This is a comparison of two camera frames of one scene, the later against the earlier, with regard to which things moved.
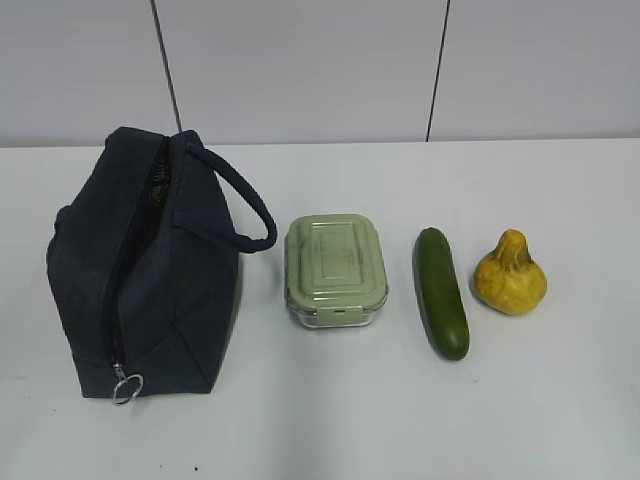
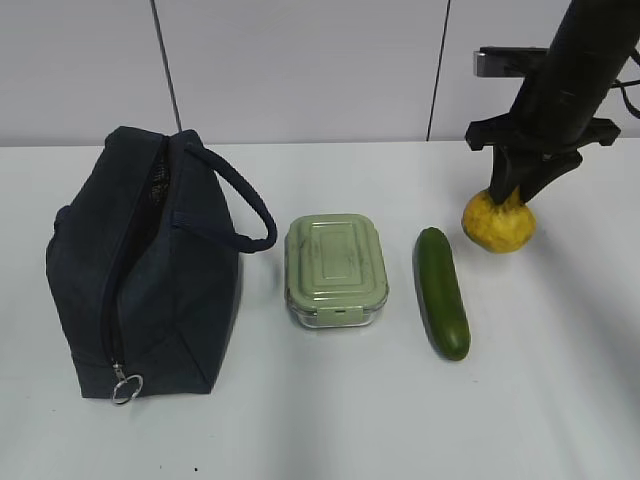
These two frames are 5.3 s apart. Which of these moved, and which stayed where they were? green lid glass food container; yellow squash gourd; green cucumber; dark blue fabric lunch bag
Moved: yellow squash gourd
Stayed: green cucumber; dark blue fabric lunch bag; green lid glass food container
